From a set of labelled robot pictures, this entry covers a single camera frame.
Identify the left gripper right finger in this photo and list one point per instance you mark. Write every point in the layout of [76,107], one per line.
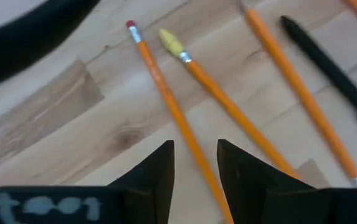
[253,186]

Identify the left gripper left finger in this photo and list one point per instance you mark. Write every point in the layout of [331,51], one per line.
[153,193]

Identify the black marker pen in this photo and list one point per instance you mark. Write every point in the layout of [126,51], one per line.
[327,65]

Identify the orange pencil yellow eraser cap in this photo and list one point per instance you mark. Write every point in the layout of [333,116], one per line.
[228,105]

